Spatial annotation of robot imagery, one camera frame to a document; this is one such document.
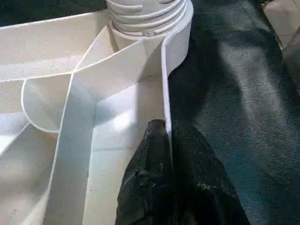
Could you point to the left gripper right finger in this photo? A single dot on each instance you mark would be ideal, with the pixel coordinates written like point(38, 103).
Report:
point(201, 187)

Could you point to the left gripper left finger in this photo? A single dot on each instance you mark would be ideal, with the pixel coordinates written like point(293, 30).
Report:
point(147, 183)

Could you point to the white plastic table top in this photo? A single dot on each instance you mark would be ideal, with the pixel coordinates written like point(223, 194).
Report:
point(47, 47)

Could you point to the black work mat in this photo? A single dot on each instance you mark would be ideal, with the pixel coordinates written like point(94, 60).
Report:
point(243, 117)

